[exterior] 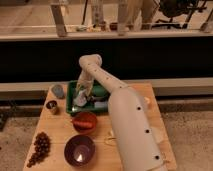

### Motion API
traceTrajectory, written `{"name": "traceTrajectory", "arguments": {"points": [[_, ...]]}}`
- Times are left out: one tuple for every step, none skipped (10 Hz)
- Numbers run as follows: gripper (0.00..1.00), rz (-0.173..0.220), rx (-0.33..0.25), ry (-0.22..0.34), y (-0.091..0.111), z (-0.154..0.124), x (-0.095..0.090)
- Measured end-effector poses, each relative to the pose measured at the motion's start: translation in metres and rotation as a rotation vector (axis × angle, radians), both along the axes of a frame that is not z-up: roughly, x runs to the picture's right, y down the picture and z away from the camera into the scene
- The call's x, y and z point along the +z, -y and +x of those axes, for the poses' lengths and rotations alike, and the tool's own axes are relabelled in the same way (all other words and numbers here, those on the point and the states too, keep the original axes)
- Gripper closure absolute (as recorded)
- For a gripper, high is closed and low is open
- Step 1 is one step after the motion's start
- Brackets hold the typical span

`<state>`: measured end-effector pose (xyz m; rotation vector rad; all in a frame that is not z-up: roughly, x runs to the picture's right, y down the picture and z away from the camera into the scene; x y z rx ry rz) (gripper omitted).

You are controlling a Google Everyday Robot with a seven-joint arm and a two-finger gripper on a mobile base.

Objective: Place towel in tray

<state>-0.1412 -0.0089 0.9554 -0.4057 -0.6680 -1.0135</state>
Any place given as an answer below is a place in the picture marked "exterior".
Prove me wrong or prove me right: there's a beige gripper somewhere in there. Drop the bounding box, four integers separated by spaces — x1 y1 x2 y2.
76 70 94 95

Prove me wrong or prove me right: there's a white towel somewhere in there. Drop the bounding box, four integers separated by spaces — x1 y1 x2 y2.
73 93 87 107

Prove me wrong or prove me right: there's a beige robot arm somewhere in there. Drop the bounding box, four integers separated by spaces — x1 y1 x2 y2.
78 54 168 171

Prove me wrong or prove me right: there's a green plastic tray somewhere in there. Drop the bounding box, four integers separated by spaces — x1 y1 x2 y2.
66 81 109 117

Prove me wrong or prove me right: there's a red bowl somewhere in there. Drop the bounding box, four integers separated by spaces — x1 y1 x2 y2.
71 112 97 134

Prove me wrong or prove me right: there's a small metal cup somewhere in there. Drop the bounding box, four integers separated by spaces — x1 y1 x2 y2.
46 100 59 115

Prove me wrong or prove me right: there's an orange carrot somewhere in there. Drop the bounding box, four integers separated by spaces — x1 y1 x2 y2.
72 120 93 129

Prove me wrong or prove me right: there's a wooden table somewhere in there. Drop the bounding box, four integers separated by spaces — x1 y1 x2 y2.
21 83 177 171

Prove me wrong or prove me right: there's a purple bowl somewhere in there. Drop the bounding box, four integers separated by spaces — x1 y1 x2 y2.
64 135 96 167

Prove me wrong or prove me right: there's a brown grape bunch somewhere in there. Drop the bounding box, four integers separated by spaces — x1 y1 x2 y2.
27 132 50 168

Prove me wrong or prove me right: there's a black office chair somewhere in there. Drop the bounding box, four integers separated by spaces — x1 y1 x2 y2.
155 0 207 29

